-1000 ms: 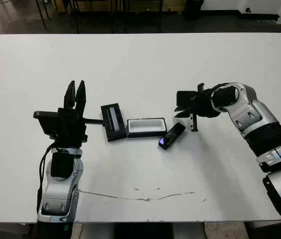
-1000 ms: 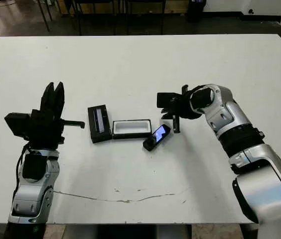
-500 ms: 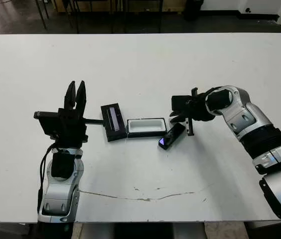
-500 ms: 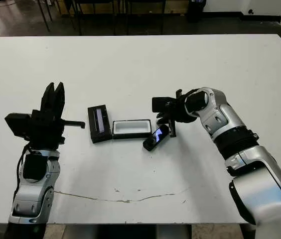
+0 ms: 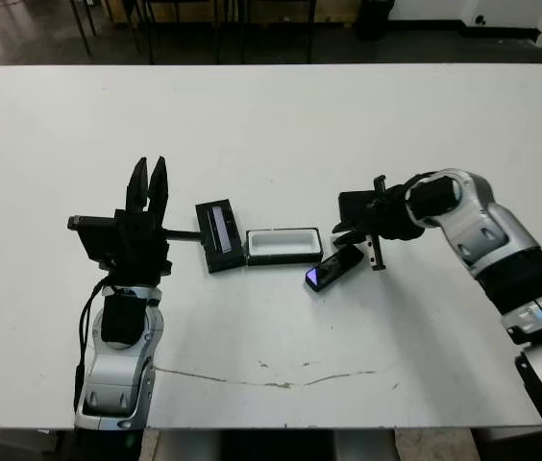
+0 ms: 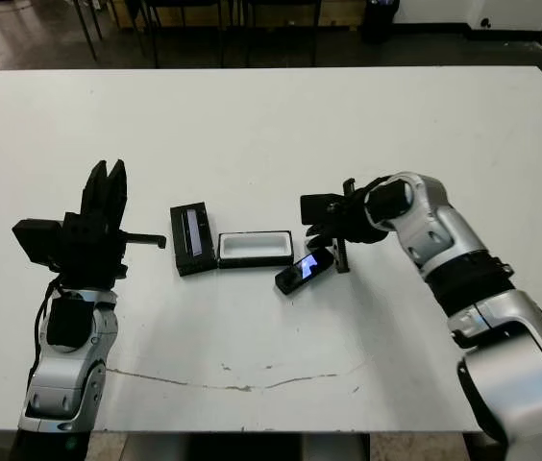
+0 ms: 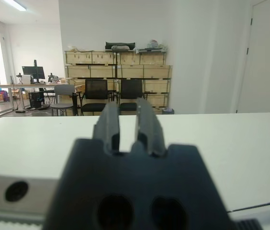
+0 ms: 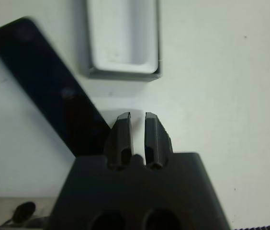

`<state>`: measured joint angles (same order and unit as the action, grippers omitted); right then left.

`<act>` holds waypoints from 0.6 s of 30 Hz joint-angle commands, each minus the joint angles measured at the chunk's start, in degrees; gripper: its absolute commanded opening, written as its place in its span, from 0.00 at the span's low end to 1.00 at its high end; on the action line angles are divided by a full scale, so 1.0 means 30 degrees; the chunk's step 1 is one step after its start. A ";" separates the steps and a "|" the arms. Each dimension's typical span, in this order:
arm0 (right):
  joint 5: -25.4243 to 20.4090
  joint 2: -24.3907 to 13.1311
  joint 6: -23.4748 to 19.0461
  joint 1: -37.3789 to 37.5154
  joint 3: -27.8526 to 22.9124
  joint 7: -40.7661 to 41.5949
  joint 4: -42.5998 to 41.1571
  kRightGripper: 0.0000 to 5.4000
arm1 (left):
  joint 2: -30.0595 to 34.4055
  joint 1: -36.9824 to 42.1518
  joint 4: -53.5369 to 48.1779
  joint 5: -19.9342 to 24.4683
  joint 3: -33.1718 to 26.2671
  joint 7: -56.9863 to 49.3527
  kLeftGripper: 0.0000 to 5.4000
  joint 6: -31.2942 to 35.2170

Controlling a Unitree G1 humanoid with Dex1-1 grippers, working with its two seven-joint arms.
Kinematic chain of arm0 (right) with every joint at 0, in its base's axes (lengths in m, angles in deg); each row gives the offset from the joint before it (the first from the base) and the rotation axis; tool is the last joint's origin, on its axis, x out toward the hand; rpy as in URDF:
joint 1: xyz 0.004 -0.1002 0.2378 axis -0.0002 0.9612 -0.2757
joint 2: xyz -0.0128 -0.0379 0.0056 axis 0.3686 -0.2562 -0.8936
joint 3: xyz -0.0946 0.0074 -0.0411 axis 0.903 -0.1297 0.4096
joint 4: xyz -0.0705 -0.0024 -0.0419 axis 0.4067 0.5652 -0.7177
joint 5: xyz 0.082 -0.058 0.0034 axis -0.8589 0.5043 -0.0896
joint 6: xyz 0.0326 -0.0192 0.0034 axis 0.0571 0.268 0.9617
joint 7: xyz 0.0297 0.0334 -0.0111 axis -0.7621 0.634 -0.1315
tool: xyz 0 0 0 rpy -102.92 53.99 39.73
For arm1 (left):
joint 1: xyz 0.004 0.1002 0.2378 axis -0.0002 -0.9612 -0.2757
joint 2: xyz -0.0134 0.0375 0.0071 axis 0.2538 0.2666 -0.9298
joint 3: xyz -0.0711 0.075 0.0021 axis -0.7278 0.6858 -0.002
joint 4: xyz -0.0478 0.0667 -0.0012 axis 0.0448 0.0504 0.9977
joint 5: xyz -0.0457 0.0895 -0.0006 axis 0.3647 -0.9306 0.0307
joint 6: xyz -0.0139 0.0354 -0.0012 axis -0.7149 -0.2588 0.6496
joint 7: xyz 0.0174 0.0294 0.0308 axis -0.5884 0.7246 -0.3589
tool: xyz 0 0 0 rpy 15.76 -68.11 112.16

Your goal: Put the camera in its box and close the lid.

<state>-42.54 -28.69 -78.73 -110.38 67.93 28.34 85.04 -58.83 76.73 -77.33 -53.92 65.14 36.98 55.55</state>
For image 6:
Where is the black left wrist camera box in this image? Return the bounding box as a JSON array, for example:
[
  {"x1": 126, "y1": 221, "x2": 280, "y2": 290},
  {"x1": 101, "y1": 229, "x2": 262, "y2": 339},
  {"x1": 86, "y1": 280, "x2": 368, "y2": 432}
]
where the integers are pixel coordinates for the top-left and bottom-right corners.
[{"x1": 11, "y1": 219, "x2": 68, "y2": 268}]

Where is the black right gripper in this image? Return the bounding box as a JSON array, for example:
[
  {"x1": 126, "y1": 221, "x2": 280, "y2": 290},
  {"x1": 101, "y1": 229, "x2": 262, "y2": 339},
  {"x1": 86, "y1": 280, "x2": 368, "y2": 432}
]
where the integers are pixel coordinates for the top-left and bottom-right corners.
[{"x1": 304, "y1": 178, "x2": 390, "y2": 275}]

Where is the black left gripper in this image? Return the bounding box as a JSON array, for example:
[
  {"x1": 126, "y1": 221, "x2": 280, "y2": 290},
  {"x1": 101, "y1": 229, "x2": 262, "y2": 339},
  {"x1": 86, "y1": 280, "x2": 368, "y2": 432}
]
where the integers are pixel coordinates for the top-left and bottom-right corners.
[{"x1": 54, "y1": 158, "x2": 166, "y2": 292}]

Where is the black phone-like camera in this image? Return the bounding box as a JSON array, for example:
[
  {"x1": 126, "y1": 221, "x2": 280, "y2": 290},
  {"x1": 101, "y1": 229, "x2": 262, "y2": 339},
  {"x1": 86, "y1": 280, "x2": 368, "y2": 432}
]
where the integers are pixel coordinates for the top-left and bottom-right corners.
[{"x1": 274, "y1": 249, "x2": 335, "y2": 294}]

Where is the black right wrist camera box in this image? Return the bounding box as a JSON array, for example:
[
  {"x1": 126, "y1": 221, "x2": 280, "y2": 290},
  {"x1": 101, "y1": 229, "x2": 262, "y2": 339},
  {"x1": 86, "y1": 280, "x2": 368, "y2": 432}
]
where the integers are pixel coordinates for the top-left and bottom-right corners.
[{"x1": 300, "y1": 193, "x2": 345, "y2": 226}]

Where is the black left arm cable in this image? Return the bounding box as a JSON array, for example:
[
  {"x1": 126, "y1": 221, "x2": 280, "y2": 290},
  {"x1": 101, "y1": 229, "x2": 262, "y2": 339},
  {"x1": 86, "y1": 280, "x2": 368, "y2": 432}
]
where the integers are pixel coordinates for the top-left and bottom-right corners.
[{"x1": 30, "y1": 278, "x2": 63, "y2": 380}]

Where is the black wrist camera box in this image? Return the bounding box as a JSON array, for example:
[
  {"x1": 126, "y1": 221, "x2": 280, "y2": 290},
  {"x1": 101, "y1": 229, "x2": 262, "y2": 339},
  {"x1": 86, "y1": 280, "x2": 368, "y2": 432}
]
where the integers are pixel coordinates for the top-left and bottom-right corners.
[
  {"x1": 300, "y1": 193, "x2": 345, "y2": 226},
  {"x1": 11, "y1": 219, "x2": 68, "y2": 268}
]

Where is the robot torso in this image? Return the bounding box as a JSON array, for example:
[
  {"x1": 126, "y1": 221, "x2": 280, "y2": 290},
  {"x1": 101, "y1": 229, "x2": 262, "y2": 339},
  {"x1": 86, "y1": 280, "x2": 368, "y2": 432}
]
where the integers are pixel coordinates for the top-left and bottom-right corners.
[{"x1": 126, "y1": 431, "x2": 373, "y2": 461}]

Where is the black box lid with print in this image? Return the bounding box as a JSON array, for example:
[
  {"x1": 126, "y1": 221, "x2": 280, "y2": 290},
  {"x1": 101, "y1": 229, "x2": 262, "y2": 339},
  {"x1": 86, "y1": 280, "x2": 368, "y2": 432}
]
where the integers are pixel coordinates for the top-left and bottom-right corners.
[{"x1": 169, "y1": 202, "x2": 218, "y2": 279}]

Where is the black box base white insert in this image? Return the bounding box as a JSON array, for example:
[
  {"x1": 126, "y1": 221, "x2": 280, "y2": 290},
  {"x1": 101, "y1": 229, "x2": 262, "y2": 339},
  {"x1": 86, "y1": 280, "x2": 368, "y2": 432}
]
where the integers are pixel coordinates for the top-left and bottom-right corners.
[{"x1": 216, "y1": 229, "x2": 294, "y2": 269}]

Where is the black waste bin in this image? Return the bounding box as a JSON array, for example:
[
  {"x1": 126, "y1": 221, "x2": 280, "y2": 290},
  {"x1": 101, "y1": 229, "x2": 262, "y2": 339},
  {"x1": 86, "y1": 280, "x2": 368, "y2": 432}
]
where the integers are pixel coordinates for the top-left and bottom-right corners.
[{"x1": 361, "y1": 0, "x2": 401, "y2": 45}]

